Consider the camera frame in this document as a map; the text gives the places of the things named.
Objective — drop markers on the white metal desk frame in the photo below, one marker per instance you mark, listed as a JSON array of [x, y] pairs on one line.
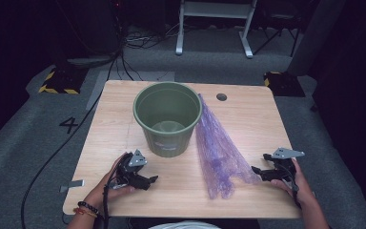
[[216, 9]]

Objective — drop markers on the yellow black striped base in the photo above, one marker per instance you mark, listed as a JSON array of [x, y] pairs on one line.
[[63, 81], [286, 84]]

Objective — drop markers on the person's left hand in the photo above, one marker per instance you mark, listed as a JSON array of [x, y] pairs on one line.
[[99, 194]]

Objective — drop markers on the dark round table grommet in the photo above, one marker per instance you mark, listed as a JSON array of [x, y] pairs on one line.
[[221, 97]]

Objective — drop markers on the grey tape strip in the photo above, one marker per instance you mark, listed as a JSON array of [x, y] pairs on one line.
[[74, 184]]

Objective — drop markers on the person's white clothing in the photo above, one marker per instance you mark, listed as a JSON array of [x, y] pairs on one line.
[[184, 225]]

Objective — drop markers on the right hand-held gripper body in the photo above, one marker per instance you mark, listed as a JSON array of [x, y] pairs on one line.
[[284, 170]]

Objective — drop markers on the green plastic bucket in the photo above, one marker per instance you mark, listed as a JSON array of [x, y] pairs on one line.
[[168, 105]]

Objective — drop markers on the black equipment stand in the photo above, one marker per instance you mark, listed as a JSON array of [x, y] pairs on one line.
[[98, 28]]

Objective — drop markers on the person's right hand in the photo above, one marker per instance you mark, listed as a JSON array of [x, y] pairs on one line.
[[305, 192]]

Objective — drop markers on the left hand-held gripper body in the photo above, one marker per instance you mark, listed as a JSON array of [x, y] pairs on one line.
[[127, 171]]

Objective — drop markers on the black folding stand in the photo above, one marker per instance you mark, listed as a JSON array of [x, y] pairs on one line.
[[279, 28]]

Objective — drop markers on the grey pillar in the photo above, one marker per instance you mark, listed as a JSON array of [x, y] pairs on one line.
[[314, 35]]

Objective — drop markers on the purple plastic bag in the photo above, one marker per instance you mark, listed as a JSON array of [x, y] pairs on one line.
[[216, 152]]

